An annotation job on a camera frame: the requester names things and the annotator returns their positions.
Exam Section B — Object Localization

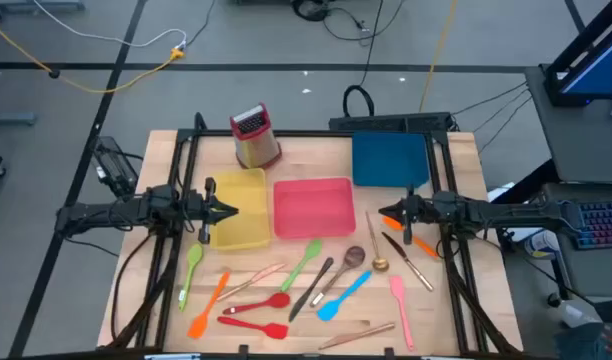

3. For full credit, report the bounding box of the orange silicone spatula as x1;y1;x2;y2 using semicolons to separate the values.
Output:
382;215;440;260
186;271;231;340

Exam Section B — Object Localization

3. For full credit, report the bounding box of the white cable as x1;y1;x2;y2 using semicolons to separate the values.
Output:
33;0;188;50

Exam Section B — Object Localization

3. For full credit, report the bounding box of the yellow hanging cable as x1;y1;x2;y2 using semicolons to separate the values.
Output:
418;0;460;114

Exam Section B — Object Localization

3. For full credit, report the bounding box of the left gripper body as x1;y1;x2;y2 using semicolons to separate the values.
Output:
185;178;217;245

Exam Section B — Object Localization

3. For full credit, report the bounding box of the grey desk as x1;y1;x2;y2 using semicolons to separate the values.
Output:
524;64;612;185

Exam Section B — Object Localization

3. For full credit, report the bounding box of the red silicone spatula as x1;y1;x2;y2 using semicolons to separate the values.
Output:
216;315;290;341

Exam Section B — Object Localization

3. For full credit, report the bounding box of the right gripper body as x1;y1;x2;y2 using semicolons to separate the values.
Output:
404;184;436;245

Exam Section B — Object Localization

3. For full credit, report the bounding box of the black aluminium table frame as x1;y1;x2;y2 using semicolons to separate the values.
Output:
98;112;525;360

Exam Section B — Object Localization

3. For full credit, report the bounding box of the white blue canister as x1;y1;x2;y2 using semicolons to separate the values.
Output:
523;228;562;260

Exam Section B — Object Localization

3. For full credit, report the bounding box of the black power strip box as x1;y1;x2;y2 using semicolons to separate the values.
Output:
328;111;457;133

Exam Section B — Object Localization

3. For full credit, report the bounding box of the computer monitor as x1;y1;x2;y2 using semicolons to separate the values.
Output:
543;0;612;107

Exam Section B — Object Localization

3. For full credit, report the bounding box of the black arm base box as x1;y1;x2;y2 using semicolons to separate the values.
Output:
89;135;140;199

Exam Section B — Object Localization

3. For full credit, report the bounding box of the grey keyboard table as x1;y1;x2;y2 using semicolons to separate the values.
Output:
539;182;612;300

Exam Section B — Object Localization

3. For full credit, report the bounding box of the black desk column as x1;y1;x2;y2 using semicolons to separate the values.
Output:
489;158;561;206

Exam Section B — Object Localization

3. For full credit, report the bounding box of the box grater red handle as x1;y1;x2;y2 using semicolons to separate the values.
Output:
229;102;283;170

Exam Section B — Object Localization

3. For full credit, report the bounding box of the thin black cable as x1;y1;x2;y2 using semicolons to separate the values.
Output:
478;95;533;154
473;88;530;134
450;82;530;116

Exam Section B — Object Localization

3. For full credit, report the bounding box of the black hanging cable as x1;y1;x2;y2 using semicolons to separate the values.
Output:
341;0;387;119

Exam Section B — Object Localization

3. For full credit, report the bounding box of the pink silicone spatula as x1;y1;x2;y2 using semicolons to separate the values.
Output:
389;275;416;352

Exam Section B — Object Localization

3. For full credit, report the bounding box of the green silicone spatula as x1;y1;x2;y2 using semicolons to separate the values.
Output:
279;238;323;294

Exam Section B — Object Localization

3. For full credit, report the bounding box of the black table knife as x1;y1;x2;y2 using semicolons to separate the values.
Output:
288;256;335;323

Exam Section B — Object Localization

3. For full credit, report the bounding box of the copper table knife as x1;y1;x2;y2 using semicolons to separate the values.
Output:
318;322;396;351

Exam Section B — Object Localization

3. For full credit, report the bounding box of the backlit keyboard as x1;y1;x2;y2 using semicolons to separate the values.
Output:
560;199;612;251

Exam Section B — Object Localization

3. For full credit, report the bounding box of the yellow plastic bin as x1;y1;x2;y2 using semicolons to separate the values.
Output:
209;167;271;251

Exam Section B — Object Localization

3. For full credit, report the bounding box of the blue silicone spatula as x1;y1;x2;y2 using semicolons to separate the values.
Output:
316;270;373;322

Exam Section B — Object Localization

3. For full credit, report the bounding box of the pink plastic bin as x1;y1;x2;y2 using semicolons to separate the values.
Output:
272;176;357;240

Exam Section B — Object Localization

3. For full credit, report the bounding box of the yellow extension cable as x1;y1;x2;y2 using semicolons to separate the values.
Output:
0;17;186;95

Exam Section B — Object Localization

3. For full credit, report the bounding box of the grey furniture base bar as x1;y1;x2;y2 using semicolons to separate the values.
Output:
0;112;37;126
0;0;85;14

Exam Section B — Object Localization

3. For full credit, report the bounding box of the blue plastic bin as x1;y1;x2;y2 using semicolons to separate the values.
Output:
351;131;431;189

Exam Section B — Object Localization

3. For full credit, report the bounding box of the dark wooden spoon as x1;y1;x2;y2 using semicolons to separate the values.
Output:
309;245;367;309

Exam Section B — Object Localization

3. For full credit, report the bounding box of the person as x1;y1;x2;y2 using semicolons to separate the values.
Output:
553;319;612;360

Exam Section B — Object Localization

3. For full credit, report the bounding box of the red silicone spoon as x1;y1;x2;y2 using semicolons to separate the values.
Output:
221;292;291;316

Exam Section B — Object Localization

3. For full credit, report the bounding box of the black cable coil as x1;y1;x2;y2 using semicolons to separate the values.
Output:
290;0;332;22

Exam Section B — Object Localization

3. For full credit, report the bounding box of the green silicone spoon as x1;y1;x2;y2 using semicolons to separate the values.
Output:
178;243;205;313

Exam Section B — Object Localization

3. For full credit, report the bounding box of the orange utensil edge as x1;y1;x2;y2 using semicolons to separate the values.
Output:
364;210;390;274

